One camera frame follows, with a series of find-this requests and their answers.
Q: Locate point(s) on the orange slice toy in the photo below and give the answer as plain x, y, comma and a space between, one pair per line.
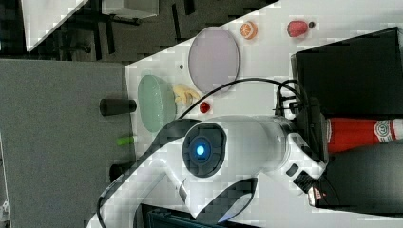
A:
248, 30

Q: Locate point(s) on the lilac round plate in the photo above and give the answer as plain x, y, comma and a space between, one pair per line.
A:
213, 59

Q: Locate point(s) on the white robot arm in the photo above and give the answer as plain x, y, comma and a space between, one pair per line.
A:
214, 166

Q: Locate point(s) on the green lime toy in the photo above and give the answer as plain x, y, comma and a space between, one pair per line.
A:
125, 140

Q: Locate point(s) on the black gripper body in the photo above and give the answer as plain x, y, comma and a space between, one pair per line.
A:
311, 125

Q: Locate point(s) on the black cylinder post lower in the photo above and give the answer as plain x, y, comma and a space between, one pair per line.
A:
121, 169

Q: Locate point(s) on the black toaster oven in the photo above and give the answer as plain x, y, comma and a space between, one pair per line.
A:
360, 77

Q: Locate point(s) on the red strawberry toy far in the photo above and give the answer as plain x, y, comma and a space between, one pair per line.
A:
297, 28

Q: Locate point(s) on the black cylinder post upper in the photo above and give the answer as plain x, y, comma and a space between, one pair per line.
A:
109, 107

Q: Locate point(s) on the red ketchup bottle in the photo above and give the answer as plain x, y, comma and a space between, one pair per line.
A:
343, 134

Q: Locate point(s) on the yellow banana bunch toy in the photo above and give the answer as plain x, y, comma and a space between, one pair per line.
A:
185, 94

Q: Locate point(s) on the black cylinder post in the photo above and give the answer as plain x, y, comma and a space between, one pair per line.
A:
121, 169
109, 107

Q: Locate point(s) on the green oval colander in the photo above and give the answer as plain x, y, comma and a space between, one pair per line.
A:
156, 101

